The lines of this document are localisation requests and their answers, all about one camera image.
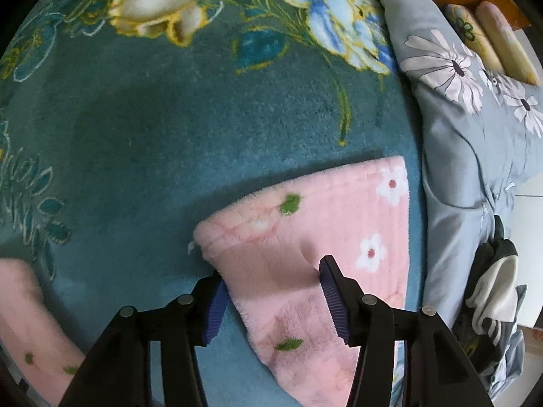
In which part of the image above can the pink fleece flower garment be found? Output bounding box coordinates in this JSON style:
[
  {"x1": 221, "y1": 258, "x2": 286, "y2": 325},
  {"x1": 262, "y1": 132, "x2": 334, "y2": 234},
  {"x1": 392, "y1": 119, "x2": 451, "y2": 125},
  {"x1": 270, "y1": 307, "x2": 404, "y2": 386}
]
[{"x1": 1, "y1": 151, "x2": 410, "y2": 406}]

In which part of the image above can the black white striped garment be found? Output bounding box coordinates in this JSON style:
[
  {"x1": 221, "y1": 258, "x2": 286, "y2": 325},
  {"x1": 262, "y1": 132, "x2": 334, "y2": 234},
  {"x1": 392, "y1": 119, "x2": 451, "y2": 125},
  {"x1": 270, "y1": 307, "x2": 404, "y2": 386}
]
[{"x1": 453, "y1": 216, "x2": 527, "y2": 396}]

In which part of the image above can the grey daisy print quilt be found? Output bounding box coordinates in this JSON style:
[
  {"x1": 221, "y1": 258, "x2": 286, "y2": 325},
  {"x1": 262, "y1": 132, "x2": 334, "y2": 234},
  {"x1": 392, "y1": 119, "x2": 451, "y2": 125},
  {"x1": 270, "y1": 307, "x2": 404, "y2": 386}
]
[{"x1": 381, "y1": 0, "x2": 542, "y2": 329}]

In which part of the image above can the teal floral plush blanket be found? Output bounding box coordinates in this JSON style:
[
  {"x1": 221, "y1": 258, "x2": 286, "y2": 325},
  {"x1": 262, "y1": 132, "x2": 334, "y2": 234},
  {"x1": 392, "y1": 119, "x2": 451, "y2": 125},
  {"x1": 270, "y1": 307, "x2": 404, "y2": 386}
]
[{"x1": 0, "y1": 0, "x2": 427, "y2": 407}]

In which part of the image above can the cream floral pillow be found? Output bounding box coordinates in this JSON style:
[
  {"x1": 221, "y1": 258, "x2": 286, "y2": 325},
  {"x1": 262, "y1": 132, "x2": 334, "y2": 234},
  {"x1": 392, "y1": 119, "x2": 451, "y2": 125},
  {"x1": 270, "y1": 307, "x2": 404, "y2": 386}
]
[{"x1": 444, "y1": 1, "x2": 542, "y2": 85}]

